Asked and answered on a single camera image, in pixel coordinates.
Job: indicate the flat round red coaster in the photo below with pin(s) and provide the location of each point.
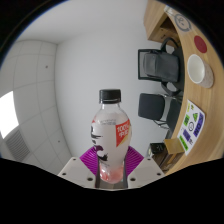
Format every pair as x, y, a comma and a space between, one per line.
200, 44

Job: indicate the clear drink bottle black cap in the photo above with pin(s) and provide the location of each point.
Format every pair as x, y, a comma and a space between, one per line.
110, 133

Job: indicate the ceiling air vent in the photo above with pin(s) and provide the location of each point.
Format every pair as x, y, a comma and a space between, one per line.
17, 145

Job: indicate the white paper with round logo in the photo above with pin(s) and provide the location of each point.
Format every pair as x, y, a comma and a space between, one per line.
182, 22

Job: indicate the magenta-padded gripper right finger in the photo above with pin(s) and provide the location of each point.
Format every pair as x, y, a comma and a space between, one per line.
148, 170

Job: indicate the grey mesh office chair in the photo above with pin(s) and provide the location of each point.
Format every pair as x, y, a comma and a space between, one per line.
160, 66

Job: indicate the white sticker sheet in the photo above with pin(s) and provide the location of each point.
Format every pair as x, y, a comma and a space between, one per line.
191, 126

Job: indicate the wooden side desk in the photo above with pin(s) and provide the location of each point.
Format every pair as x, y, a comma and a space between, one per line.
156, 20

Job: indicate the black box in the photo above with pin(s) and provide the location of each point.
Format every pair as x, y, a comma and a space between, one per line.
156, 153

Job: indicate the black padded office chair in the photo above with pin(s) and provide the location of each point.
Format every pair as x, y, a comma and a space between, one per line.
151, 106

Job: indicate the brown cardboard box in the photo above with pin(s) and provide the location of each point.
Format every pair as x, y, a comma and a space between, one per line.
174, 146

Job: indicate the ceiling light panels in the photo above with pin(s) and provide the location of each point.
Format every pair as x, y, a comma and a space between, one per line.
7, 115

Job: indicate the white speckled cup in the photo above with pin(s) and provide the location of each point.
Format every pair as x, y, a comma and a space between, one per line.
196, 68

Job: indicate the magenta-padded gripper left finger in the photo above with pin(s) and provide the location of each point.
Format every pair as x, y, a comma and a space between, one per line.
75, 170

